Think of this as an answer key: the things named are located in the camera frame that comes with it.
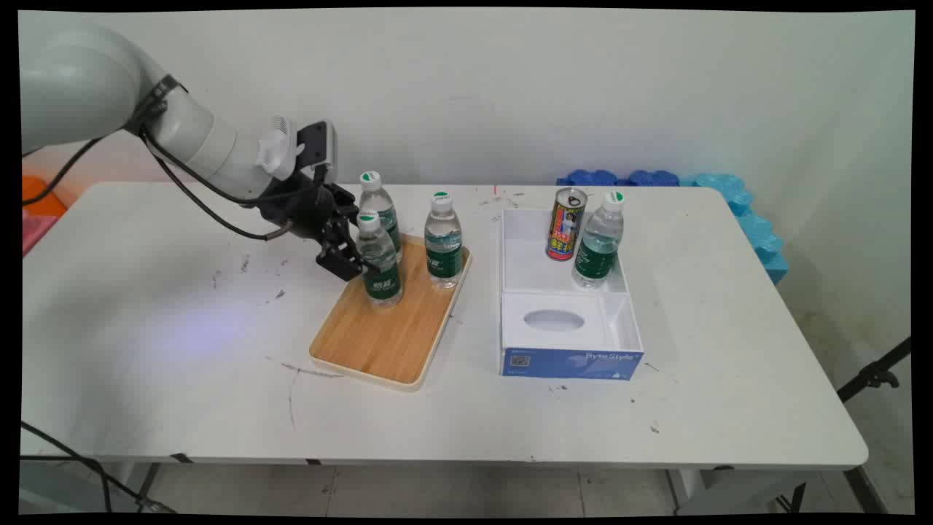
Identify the pink plastic object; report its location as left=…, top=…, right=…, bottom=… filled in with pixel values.
left=22, top=211, right=59, bottom=257

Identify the black floor cable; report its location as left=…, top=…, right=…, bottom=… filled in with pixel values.
left=20, top=421, right=176, bottom=516

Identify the water bottle green label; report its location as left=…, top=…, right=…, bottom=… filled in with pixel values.
left=571, top=191, right=626, bottom=289
left=355, top=210, right=404, bottom=307
left=359, top=171, right=403, bottom=263
left=424, top=191, right=464, bottom=289

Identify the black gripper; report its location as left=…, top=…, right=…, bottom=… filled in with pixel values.
left=257, top=174, right=365, bottom=283

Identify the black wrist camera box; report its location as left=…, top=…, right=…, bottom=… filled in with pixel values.
left=295, top=120, right=338, bottom=186

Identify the orange plastic object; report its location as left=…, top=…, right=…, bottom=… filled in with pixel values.
left=22, top=175, right=69, bottom=219

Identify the bamboo wooden tray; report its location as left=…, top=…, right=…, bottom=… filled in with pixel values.
left=308, top=232, right=473, bottom=392

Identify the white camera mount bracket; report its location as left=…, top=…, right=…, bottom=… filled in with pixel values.
left=254, top=115, right=305, bottom=182

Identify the red yellow drink can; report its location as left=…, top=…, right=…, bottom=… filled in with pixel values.
left=546, top=187, right=588, bottom=262

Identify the white blue cardboard box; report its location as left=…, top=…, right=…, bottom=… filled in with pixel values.
left=499, top=208, right=645, bottom=381

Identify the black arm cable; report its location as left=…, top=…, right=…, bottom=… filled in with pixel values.
left=22, top=73, right=295, bottom=241

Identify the metal table leg frame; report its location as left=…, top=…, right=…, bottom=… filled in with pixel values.
left=133, top=462, right=163, bottom=513
left=665, top=467, right=889, bottom=516

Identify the light blue foam mat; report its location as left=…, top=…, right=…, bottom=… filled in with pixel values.
left=679, top=172, right=790, bottom=285

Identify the black tripod stand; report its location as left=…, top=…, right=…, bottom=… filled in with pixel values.
left=836, top=336, right=913, bottom=404

